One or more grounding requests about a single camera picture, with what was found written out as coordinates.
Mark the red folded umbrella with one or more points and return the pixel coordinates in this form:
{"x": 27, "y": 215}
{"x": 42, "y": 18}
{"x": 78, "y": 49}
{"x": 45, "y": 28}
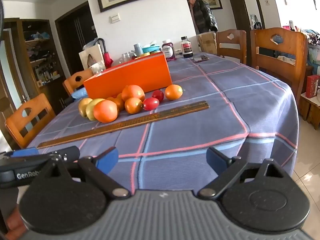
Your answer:
{"x": 108, "y": 58}

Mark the purple vitamin bottle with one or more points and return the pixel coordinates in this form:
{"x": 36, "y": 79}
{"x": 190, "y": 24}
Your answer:
{"x": 168, "y": 51}

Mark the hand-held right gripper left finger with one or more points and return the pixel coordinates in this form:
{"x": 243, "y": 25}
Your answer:
{"x": 107, "y": 158}

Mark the red tomato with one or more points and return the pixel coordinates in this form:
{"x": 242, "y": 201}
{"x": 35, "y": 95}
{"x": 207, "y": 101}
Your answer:
{"x": 158, "y": 95}
{"x": 150, "y": 103}

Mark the red box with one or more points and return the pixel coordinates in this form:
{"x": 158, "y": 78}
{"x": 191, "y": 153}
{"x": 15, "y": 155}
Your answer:
{"x": 312, "y": 86}

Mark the beige paper bag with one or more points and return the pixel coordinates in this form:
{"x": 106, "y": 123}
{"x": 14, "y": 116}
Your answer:
{"x": 87, "y": 55}

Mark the dark glass bottle red label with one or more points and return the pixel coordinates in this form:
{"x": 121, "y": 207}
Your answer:
{"x": 187, "y": 48}

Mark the white wall switch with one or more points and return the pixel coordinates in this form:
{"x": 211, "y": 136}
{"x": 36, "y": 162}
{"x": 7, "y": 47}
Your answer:
{"x": 115, "y": 18}

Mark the brown cardboard carton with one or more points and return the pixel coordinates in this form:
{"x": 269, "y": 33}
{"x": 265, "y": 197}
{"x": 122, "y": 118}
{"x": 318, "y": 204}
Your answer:
{"x": 207, "y": 42}

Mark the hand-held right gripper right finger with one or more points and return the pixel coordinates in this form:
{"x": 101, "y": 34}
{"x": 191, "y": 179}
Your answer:
{"x": 215, "y": 158}

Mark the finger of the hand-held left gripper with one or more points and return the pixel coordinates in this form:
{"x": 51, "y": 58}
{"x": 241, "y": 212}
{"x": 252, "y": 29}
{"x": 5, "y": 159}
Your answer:
{"x": 65, "y": 153}
{"x": 25, "y": 152}

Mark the yellow pear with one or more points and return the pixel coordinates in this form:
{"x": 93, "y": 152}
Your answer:
{"x": 83, "y": 105}

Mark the orange cardboard box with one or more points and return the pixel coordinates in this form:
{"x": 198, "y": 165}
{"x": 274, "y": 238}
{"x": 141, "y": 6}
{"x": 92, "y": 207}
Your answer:
{"x": 130, "y": 76}

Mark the dark hanging jacket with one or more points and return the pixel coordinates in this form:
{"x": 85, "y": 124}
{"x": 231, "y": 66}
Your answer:
{"x": 203, "y": 15}

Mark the smartphone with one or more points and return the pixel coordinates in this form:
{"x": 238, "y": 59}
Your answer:
{"x": 200, "y": 58}

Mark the grey-blue tumbler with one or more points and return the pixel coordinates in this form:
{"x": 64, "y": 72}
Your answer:
{"x": 138, "y": 48}

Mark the teal plastic bowl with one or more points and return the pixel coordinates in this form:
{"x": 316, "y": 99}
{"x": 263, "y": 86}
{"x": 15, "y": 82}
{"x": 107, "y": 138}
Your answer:
{"x": 151, "y": 48}

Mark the dark wooden shelf cabinet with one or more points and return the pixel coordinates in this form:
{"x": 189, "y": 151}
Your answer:
{"x": 40, "y": 55}

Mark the dark wooden door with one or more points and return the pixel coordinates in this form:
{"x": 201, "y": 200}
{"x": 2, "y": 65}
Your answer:
{"x": 75, "y": 42}

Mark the small orange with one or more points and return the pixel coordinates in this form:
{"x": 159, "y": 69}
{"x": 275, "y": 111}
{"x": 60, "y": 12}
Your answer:
{"x": 173, "y": 92}
{"x": 119, "y": 103}
{"x": 133, "y": 105}

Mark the large yellow pomelo fruit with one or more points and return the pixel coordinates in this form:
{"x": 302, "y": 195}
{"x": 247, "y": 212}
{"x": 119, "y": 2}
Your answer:
{"x": 90, "y": 110}

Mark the low wooden stool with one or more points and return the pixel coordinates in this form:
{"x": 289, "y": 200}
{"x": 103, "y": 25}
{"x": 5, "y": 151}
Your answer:
{"x": 308, "y": 110}

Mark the light wooden door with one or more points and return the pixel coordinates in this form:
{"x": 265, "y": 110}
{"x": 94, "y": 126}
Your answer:
{"x": 10, "y": 92}

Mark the long wooden ruler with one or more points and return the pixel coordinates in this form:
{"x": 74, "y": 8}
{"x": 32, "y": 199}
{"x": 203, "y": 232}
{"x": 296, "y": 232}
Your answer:
{"x": 125, "y": 125}

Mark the yellow mug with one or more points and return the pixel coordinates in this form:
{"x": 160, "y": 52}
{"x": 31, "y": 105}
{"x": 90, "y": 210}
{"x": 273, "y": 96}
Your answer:
{"x": 145, "y": 54}

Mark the wooden chair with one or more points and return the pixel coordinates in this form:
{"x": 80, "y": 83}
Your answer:
{"x": 30, "y": 127}
{"x": 290, "y": 55}
{"x": 85, "y": 76}
{"x": 231, "y": 46}

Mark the clear glass jar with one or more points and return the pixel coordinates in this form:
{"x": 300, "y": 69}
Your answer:
{"x": 127, "y": 57}

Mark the white bag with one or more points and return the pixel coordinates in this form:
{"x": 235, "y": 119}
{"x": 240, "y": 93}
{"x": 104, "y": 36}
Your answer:
{"x": 97, "y": 68}

